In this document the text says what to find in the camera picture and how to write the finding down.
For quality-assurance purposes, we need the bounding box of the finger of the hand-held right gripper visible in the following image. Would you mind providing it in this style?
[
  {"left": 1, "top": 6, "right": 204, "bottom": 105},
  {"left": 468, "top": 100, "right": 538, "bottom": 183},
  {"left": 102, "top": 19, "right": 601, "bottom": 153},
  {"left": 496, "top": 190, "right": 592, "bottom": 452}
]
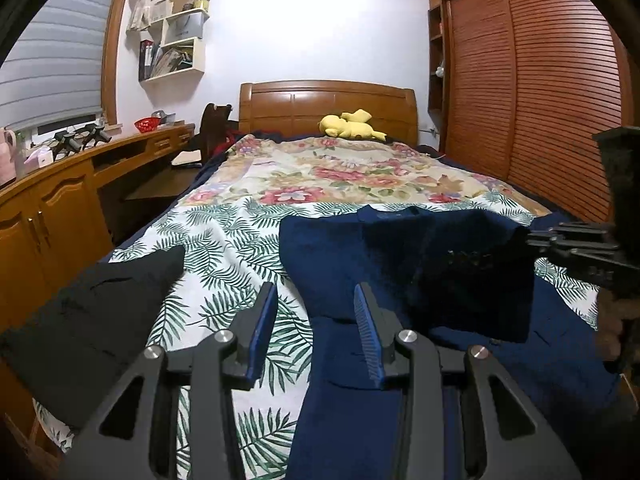
[
  {"left": 525, "top": 237, "right": 618, "bottom": 260},
  {"left": 547, "top": 222, "right": 615, "bottom": 240}
]

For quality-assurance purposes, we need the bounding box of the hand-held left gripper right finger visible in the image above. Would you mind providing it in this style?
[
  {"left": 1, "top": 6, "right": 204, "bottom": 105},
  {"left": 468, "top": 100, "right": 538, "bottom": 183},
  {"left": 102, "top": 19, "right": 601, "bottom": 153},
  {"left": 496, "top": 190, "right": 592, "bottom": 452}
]
[{"left": 352, "top": 282, "right": 583, "bottom": 480}]

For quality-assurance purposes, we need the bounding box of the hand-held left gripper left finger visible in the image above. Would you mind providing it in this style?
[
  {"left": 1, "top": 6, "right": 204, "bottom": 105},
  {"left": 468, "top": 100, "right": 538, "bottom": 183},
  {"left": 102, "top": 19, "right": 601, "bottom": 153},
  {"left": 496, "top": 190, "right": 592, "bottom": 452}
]
[{"left": 59, "top": 281, "right": 279, "bottom": 480}]

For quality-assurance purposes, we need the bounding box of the navy blue garment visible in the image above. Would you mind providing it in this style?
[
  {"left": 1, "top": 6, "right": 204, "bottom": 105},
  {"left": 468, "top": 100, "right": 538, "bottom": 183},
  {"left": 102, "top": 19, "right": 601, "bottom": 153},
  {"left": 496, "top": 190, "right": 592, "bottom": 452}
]
[{"left": 278, "top": 204, "right": 623, "bottom": 480}]

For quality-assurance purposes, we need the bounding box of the person's right hand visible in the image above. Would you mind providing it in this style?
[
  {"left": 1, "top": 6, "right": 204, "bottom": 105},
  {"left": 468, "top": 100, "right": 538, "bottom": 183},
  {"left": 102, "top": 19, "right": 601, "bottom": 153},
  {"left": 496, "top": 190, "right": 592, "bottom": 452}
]
[{"left": 595, "top": 291, "right": 626, "bottom": 375}]

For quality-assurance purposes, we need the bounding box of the leaf print bed sheet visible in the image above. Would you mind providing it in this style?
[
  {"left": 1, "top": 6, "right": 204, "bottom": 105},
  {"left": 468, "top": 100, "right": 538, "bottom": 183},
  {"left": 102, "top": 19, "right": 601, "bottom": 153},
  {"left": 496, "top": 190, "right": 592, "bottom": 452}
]
[{"left": 34, "top": 194, "right": 601, "bottom": 480}]

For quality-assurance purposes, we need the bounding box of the wooden louvered wardrobe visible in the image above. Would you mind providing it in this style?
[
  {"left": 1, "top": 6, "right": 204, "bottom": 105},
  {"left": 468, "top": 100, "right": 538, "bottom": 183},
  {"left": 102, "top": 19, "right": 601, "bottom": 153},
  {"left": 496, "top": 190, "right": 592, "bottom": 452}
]
[{"left": 426, "top": 0, "right": 637, "bottom": 224}]

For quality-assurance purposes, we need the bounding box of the floral blanket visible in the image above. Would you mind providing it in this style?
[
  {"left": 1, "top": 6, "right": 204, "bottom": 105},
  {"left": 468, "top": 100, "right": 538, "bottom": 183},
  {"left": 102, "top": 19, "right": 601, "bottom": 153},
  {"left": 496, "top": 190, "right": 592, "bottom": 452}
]
[{"left": 177, "top": 135, "right": 551, "bottom": 215}]

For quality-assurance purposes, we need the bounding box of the black garment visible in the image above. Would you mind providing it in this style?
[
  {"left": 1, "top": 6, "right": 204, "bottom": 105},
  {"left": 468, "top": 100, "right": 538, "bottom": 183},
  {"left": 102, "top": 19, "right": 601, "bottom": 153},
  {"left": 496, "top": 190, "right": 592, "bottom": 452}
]
[{"left": 0, "top": 245, "right": 187, "bottom": 429}]

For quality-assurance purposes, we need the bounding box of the dark brown chair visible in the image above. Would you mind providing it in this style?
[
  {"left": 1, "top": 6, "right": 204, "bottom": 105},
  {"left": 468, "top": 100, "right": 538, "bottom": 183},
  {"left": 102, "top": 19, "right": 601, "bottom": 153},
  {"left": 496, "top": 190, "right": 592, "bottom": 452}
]
[{"left": 199, "top": 103, "right": 235, "bottom": 162}]

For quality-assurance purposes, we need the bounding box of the yellow plush toy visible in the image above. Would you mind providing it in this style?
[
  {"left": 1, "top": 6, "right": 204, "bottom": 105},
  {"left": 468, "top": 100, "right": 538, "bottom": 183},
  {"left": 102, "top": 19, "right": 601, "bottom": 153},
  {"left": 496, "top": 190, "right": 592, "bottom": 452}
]
[{"left": 319, "top": 108, "right": 389, "bottom": 142}]

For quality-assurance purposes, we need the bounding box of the wooden bed headboard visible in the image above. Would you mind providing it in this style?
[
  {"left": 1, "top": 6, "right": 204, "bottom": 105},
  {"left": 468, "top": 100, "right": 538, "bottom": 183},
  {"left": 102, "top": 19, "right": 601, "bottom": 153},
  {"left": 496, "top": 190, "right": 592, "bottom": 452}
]
[{"left": 238, "top": 80, "right": 418, "bottom": 147}]

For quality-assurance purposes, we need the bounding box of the wooden desk with cabinets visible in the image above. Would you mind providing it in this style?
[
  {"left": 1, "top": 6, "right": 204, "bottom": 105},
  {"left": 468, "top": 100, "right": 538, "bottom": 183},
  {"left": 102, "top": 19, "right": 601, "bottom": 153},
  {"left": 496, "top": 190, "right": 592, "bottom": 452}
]
[{"left": 0, "top": 122, "right": 202, "bottom": 333}]

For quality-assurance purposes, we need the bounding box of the black gripper stand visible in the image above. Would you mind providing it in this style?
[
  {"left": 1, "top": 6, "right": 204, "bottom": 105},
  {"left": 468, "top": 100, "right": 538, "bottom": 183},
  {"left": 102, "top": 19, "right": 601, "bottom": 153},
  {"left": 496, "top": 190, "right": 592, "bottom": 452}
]
[{"left": 51, "top": 121, "right": 109, "bottom": 157}]

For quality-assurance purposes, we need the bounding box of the pink container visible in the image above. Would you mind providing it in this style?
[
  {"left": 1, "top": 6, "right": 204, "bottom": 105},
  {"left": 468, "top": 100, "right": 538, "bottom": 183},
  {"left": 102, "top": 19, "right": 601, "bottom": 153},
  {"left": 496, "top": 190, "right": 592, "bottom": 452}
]
[{"left": 0, "top": 127, "right": 19, "bottom": 187}]

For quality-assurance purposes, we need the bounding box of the grey window blind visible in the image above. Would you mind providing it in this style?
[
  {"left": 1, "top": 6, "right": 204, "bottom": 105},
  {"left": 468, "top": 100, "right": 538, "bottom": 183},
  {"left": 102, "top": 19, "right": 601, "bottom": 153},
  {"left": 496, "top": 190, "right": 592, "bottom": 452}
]
[{"left": 0, "top": 0, "right": 129, "bottom": 134}]

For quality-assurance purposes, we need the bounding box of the white wall shelf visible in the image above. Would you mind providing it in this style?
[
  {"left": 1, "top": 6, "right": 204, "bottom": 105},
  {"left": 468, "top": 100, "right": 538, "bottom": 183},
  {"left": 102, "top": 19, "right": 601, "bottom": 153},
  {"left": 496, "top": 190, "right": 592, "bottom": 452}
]
[{"left": 125, "top": 0, "right": 211, "bottom": 84}]

